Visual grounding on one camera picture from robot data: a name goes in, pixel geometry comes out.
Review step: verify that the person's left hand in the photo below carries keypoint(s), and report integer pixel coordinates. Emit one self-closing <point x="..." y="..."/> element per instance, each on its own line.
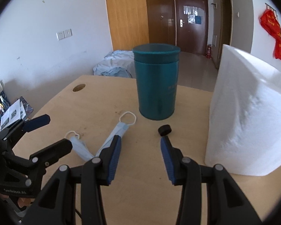
<point x="21" y="201"/>

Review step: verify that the small black cap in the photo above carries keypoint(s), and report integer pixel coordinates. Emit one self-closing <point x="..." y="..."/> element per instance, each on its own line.
<point x="164" y="130"/>

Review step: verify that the light blue face mask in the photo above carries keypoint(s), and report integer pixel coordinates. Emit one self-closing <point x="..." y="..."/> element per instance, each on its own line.
<point x="80" y="146"/>

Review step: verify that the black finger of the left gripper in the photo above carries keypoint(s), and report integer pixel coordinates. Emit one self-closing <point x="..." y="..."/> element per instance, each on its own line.
<point x="10" y="136"/>
<point x="51" y="154"/>

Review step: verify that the red hanging bag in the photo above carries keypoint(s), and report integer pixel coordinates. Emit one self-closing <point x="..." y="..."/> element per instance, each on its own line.
<point x="271" y="25"/>

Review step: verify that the red fire extinguisher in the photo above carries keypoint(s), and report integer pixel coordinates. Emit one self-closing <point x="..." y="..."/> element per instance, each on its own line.
<point x="209" y="51"/>

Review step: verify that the light blue bedding bundle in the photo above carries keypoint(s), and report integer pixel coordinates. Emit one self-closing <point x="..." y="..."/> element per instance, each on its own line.
<point x="119" y="63"/>

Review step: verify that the white foam box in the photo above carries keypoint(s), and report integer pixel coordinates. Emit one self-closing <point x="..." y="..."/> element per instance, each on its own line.
<point x="245" y="115"/>

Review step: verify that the teal cylindrical canister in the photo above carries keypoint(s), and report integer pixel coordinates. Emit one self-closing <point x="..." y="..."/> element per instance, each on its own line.
<point x="157" y="68"/>

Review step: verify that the white wall switch plate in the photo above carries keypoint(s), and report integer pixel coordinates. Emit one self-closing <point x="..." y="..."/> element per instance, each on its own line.
<point x="64" y="34"/>

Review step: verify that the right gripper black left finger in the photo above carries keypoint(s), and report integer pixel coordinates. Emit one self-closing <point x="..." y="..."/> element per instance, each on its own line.
<point x="55" y="204"/>

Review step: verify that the light wooden wardrobe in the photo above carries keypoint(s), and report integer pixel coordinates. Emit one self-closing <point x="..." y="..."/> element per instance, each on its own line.
<point x="138" y="22"/>

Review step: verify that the stack of magazines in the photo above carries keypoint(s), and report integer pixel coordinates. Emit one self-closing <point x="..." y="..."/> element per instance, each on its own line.
<point x="12" y="112"/>

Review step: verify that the dark brown entrance door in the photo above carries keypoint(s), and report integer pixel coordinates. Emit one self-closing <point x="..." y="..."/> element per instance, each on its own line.
<point x="192" y="25"/>

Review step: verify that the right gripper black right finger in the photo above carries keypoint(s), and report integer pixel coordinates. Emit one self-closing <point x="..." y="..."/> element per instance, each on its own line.
<point x="227" y="204"/>

